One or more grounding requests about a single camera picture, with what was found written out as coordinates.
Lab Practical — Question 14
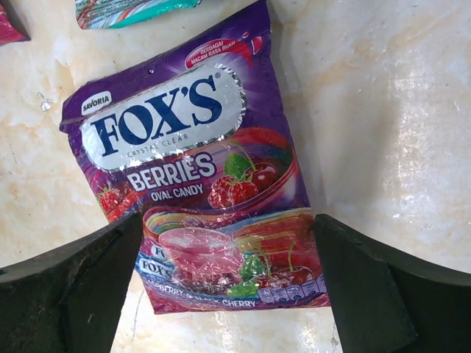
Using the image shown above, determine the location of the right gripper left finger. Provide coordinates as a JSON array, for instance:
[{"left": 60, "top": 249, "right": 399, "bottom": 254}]
[{"left": 1, "top": 213, "right": 143, "bottom": 352}]

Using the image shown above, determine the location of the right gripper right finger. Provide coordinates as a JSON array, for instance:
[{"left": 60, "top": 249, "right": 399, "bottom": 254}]
[{"left": 314, "top": 214, "right": 470, "bottom": 352}]

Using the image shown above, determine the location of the purple candy bag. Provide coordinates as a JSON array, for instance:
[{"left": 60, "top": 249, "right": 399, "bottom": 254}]
[
  {"left": 1, "top": 1, "right": 30, "bottom": 46},
  {"left": 60, "top": 1, "right": 330, "bottom": 314}
]

